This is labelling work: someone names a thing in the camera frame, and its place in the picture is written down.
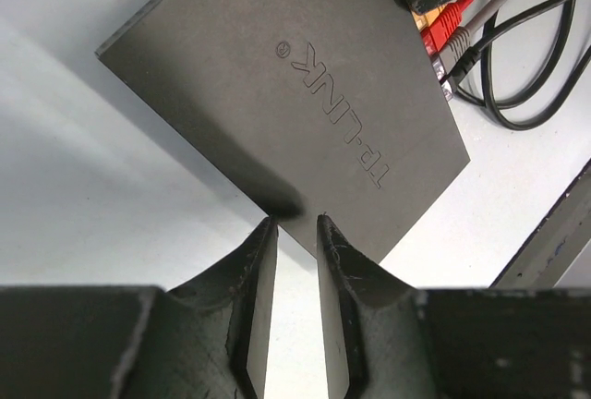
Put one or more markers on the black network switch box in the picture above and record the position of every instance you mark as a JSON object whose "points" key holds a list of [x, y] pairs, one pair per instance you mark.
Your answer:
{"points": [[309, 107]]}

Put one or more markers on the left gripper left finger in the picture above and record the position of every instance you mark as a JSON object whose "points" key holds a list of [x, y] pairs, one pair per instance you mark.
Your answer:
{"points": [[206, 338]]}

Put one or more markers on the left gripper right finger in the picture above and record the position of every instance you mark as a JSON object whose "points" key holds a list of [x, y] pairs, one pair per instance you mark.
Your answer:
{"points": [[384, 338]]}

